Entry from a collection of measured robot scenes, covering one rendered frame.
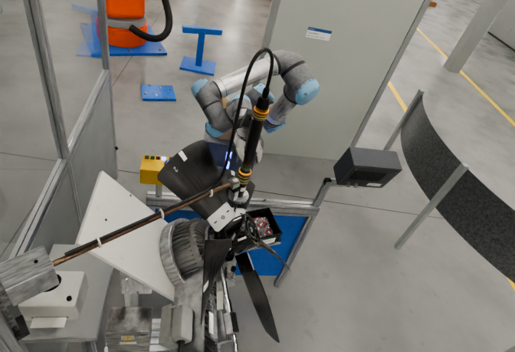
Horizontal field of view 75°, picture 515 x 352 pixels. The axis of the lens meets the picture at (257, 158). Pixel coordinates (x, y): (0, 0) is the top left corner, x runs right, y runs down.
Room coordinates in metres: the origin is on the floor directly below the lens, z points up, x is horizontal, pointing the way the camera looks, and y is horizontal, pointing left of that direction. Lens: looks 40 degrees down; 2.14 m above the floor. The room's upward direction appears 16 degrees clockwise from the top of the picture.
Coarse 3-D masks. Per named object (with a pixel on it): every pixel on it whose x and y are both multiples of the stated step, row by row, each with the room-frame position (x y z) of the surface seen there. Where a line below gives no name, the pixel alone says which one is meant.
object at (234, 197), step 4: (228, 180) 0.77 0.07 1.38; (232, 184) 0.76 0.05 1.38; (236, 184) 0.77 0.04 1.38; (232, 188) 0.76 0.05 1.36; (236, 188) 0.77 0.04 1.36; (240, 188) 0.78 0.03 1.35; (228, 192) 0.79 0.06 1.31; (232, 192) 0.78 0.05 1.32; (236, 192) 0.78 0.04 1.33; (244, 192) 0.82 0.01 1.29; (228, 196) 0.79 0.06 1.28; (232, 196) 0.78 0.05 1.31; (236, 196) 0.78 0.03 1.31; (244, 196) 0.81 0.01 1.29; (232, 200) 0.78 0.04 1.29; (236, 200) 0.78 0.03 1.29; (240, 200) 0.78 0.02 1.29; (244, 200) 0.79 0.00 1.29
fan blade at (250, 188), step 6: (222, 168) 1.04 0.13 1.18; (228, 174) 1.02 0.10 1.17; (222, 180) 0.96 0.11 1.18; (246, 186) 0.99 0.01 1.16; (252, 186) 1.02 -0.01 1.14; (252, 192) 0.97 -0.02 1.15; (228, 198) 0.88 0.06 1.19; (234, 204) 0.85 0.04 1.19; (240, 204) 0.86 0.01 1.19; (246, 204) 0.88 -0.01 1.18
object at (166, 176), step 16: (192, 144) 0.84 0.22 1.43; (176, 160) 0.75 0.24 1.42; (192, 160) 0.79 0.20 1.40; (208, 160) 0.83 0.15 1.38; (160, 176) 0.69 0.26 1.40; (176, 176) 0.72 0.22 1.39; (192, 176) 0.75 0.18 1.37; (208, 176) 0.79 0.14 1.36; (176, 192) 0.69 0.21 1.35; (192, 192) 0.72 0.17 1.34; (224, 192) 0.78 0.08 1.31; (192, 208) 0.69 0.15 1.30; (208, 208) 0.72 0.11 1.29
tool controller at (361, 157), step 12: (348, 156) 1.32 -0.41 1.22; (360, 156) 1.31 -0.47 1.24; (372, 156) 1.34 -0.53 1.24; (384, 156) 1.36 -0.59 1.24; (396, 156) 1.39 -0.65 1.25; (336, 168) 1.36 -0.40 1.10; (348, 168) 1.28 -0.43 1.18; (360, 168) 1.26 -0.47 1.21; (372, 168) 1.28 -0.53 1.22; (384, 168) 1.30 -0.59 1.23; (396, 168) 1.32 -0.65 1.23; (336, 180) 1.31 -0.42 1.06; (348, 180) 1.29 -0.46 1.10; (360, 180) 1.31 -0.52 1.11; (372, 180) 1.32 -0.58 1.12; (384, 180) 1.34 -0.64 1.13
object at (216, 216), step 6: (228, 204) 0.76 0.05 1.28; (222, 210) 0.74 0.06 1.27; (210, 216) 0.71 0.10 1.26; (216, 216) 0.72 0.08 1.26; (228, 216) 0.74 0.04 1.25; (234, 216) 0.75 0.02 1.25; (210, 222) 0.69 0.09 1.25; (216, 222) 0.71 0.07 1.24; (222, 222) 0.72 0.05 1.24; (216, 228) 0.69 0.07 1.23
